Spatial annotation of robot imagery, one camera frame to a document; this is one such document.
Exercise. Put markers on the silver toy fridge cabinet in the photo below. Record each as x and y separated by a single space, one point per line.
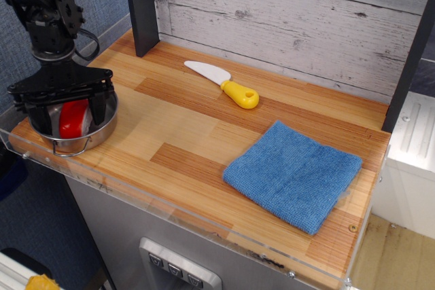
214 227

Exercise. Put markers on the yellow handled white toy knife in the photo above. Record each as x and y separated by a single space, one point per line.
243 96

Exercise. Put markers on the white grey side appliance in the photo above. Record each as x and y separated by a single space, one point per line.
405 192

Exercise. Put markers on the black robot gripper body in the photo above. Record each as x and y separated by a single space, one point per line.
59 82

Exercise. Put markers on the clear acrylic guard rail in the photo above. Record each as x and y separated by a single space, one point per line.
156 183

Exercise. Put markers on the yellow object bottom left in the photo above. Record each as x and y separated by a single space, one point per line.
41 282

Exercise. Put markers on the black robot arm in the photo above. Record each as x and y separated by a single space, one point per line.
53 26

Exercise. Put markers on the stainless steel pot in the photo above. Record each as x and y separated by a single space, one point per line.
96 134

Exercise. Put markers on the red and white toy object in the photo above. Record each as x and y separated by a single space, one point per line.
75 119

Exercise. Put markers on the dark grey left post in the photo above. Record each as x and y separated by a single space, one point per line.
144 24

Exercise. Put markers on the silver ice dispenser panel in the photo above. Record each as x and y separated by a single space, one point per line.
176 269

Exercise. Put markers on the folded blue cloth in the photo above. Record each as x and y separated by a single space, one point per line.
293 177

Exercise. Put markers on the dark grey post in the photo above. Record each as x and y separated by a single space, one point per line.
414 56
144 24

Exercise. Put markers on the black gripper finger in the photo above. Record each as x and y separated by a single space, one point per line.
45 120
97 104

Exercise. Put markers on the dark grey right post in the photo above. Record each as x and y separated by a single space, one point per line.
414 56

